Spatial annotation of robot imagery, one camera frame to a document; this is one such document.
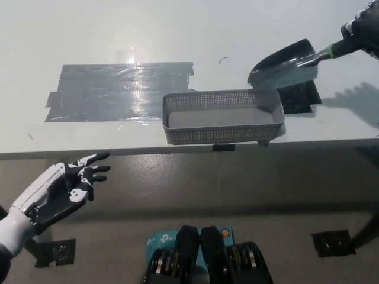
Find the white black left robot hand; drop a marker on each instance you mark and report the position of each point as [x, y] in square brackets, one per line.
[56, 204]

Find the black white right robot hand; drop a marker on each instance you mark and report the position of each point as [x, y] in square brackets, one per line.
[368, 26]

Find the black tape patch on desk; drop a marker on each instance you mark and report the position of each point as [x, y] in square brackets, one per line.
[299, 100]

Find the black robot body blocks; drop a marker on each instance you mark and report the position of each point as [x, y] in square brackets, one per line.
[211, 254]

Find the black floor tape patch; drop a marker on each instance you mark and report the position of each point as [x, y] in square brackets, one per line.
[59, 253]
[331, 244]

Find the teal tp-link box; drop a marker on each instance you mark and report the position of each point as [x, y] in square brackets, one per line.
[160, 241]

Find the grey perforated plastic basket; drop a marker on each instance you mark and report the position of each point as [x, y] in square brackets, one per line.
[213, 137]

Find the small black tape piece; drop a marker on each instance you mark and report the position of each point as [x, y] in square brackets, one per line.
[223, 148]

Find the large grey duct tape patch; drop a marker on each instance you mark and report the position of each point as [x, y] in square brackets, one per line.
[109, 94]

